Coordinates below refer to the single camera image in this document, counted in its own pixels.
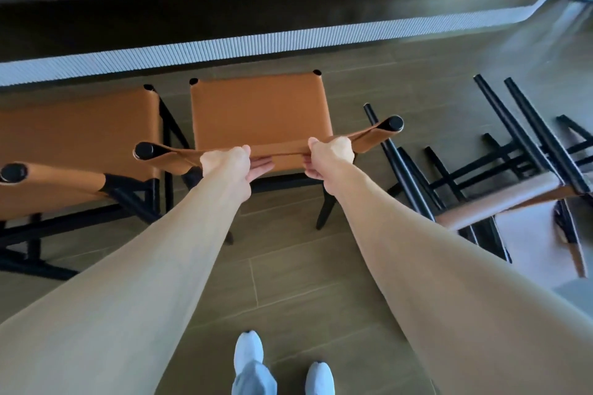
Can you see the person's left hand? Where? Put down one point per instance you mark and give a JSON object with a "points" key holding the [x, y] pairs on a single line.
{"points": [[227, 165]]}

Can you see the person's right hand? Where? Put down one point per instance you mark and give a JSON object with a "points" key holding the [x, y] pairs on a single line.
{"points": [[331, 156]]}

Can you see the person's left forearm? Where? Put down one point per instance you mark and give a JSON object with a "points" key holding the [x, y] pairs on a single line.
{"points": [[139, 293]]}

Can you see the person's right forearm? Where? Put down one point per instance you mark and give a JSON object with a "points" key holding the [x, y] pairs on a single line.
{"points": [[440, 279]]}

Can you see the person's white left shoe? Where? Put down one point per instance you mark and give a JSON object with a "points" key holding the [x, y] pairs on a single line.
{"points": [[248, 348]]}

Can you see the person's white shoe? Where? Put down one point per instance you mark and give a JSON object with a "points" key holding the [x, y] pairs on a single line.
{"points": [[319, 381], [248, 348]]}

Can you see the person's grey trousers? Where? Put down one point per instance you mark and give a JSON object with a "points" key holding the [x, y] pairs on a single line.
{"points": [[252, 381]]}

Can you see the person's white right shoe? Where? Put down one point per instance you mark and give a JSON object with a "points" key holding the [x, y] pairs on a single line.
{"points": [[319, 381]]}

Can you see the dark brown table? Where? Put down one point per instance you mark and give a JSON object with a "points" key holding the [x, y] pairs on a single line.
{"points": [[231, 24]]}

